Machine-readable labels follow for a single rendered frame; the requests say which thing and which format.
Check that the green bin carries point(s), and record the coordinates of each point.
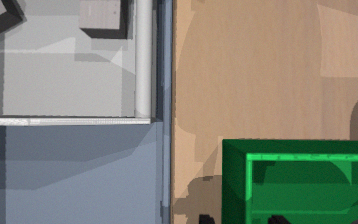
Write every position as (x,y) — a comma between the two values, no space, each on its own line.
(289,178)

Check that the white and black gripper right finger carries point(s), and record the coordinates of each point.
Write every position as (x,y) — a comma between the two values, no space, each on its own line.
(278,219)

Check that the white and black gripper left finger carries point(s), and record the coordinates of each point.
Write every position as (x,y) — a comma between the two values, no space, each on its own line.
(206,219)

